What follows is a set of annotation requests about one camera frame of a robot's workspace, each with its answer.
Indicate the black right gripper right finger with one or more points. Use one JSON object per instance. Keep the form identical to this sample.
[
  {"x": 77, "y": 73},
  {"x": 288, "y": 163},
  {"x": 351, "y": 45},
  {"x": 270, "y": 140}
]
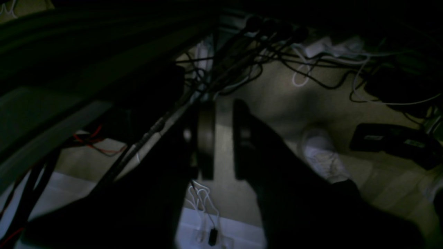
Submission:
[{"x": 301, "y": 210}]

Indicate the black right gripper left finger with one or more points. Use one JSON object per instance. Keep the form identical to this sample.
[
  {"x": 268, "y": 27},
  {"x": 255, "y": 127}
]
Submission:
[{"x": 142, "y": 209}]

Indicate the white sneaker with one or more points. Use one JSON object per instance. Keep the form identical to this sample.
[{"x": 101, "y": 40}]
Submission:
[{"x": 319, "y": 152}]

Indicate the black power brick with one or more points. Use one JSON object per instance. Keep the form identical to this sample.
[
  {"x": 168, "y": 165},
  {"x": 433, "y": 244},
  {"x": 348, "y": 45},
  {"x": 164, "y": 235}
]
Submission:
[{"x": 399, "y": 141}]

